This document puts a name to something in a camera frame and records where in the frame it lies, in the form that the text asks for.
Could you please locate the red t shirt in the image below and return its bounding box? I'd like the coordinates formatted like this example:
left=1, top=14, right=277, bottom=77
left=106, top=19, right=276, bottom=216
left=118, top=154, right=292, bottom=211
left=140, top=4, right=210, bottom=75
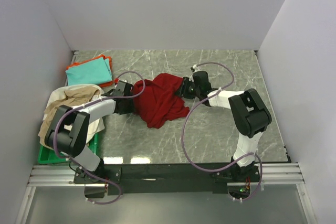
left=133, top=73, right=190, bottom=129

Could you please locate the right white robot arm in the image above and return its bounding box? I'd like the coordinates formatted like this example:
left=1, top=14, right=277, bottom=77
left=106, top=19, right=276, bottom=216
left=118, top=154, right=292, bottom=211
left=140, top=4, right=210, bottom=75
left=175, top=71, right=272, bottom=168

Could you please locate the folded orange t shirt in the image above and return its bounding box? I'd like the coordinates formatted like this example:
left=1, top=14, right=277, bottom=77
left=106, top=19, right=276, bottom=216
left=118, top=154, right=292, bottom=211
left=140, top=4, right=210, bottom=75
left=67, top=54, right=114, bottom=88

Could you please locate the folded teal t shirt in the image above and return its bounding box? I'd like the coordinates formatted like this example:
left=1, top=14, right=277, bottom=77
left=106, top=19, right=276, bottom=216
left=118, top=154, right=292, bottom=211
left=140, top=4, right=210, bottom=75
left=65, top=55, right=113, bottom=86

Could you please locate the beige t shirt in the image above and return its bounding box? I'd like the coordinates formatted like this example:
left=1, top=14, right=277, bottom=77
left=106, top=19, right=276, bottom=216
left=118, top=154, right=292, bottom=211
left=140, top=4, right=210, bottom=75
left=38, top=84, right=103, bottom=150

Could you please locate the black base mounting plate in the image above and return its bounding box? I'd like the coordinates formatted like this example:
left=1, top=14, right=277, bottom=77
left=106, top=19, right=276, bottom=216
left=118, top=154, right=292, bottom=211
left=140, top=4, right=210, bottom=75
left=73, top=163, right=262, bottom=196

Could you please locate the green plastic tray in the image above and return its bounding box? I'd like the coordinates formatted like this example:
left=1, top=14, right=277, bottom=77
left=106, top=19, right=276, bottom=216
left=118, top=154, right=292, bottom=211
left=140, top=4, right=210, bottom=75
left=37, top=132, right=101, bottom=165

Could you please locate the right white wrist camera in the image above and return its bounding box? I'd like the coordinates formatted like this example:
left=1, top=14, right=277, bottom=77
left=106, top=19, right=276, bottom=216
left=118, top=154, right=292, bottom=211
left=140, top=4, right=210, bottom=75
left=191, top=64, right=201, bottom=73

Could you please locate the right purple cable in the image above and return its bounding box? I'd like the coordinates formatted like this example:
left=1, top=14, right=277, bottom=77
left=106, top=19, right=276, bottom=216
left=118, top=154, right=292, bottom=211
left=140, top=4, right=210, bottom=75
left=181, top=62, right=264, bottom=203

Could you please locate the aluminium rail frame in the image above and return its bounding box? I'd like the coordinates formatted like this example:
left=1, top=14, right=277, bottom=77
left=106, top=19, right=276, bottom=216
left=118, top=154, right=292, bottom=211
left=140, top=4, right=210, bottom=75
left=28, top=163, right=305, bottom=187

